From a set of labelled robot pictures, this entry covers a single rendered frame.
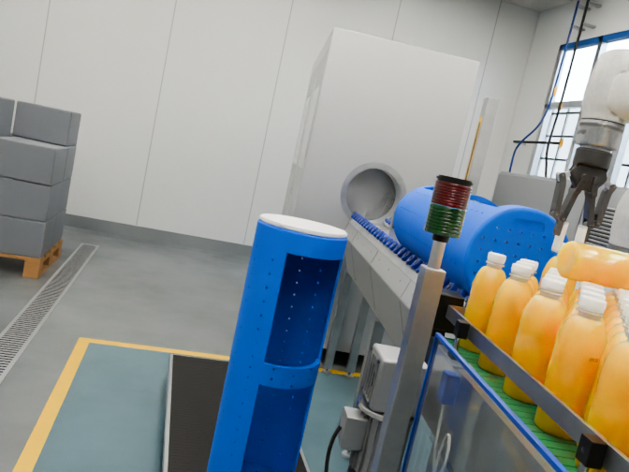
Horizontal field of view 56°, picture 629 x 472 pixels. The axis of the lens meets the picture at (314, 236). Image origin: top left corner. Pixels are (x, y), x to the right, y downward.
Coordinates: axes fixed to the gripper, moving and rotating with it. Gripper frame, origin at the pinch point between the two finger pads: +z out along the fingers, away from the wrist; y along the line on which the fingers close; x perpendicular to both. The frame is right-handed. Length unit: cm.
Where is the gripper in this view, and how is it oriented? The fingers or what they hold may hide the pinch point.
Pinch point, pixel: (569, 239)
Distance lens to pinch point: 144.1
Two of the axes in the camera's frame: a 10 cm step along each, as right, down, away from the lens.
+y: -9.7, -2.1, -0.8
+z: -2.2, 9.7, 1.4
